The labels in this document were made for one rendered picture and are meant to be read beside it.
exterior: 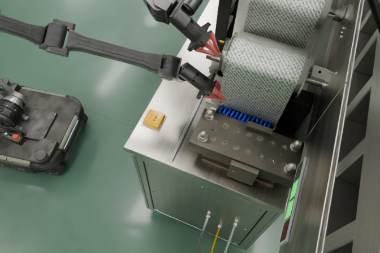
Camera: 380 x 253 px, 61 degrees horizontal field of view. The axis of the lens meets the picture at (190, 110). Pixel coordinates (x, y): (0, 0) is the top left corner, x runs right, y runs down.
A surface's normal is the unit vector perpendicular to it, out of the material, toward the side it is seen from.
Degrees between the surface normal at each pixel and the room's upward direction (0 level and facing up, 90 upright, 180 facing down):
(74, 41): 34
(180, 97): 0
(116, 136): 0
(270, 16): 92
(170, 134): 0
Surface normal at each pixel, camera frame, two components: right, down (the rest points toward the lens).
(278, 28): -0.38, 0.79
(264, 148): 0.03, -0.55
